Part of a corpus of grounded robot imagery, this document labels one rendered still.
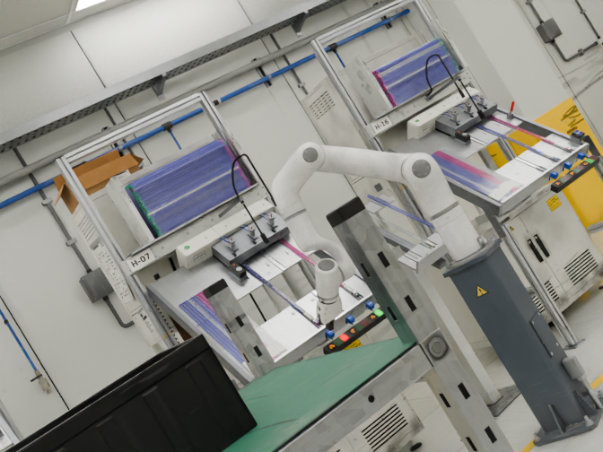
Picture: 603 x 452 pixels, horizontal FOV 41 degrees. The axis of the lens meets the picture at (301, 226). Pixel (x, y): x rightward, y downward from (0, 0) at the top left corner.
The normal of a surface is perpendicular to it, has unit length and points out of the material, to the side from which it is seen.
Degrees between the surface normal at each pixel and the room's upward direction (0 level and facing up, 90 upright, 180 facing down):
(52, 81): 90
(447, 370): 90
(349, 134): 90
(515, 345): 90
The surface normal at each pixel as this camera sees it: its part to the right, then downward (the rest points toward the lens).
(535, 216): 0.40, -0.25
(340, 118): -0.75, 0.46
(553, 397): -0.51, 0.30
